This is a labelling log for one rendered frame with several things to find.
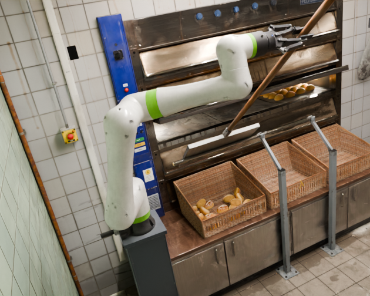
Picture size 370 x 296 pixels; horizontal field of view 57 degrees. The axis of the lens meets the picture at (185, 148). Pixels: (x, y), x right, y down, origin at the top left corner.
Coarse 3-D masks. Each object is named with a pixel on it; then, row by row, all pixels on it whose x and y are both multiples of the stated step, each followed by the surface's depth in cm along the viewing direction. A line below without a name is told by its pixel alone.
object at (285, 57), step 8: (328, 0) 120; (320, 8) 124; (328, 8) 123; (312, 16) 129; (320, 16) 126; (312, 24) 130; (304, 32) 135; (288, 56) 148; (280, 64) 154; (272, 72) 160; (264, 80) 168; (264, 88) 172; (256, 96) 179; (248, 104) 187; (240, 112) 198; (232, 128) 215
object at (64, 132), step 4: (64, 128) 227; (68, 128) 226; (72, 128) 225; (60, 132) 223; (64, 132) 224; (68, 132) 225; (76, 132) 227; (64, 136) 224; (76, 136) 228; (64, 140) 225; (68, 140) 226; (72, 140) 227; (76, 140) 228
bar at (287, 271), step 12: (300, 120) 263; (312, 120) 267; (264, 132) 253; (228, 144) 243; (264, 144) 251; (192, 156) 234; (336, 156) 258; (336, 168) 262; (336, 180) 266; (336, 192) 271; (288, 240) 265; (288, 252) 269; (336, 252) 289; (288, 264) 274; (288, 276) 273
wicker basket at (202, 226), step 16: (192, 176) 279; (208, 176) 284; (224, 176) 289; (240, 176) 282; (176, 192) 274; (192, 192) 280; (208, 192) 285; (224, 192) 290; (256, 192) 266; (192, 208) 248; (240, 208) 249; (256, 208) 256; (192, 224) 260; (208, 224) 241; (224, 224) 248
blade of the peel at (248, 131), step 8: (248, 128) 233; (256, 128) 237; (216, 136) 225; (232, 136) 231; (240, 136) 240; (248, 136) 250; (192, 144) 219; (200, 144) 221; (208, 144) 227; (216, 144) 235; (224, 144) 244; (240, 144) 263; (192, 152) 228; (200, 152) 237; (216, 152) 255; (192, 160) 249
